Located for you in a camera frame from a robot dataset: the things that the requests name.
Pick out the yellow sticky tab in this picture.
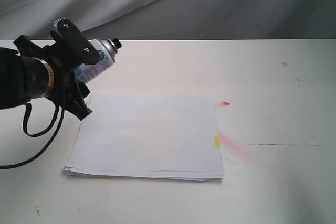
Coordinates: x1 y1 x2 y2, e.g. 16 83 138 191
214 135 220 148

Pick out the white spray paint can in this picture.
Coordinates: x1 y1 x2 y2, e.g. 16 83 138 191
73 38 122 84

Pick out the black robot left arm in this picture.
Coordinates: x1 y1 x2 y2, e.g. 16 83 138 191
1 30 100 120

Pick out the grey backdrop cloth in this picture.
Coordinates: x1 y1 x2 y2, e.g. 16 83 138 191
1 0 335 40

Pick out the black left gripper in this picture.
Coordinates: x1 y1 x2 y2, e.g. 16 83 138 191
13 30 92 121

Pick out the white paper stack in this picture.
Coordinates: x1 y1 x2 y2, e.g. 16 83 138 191
65 93 224 181

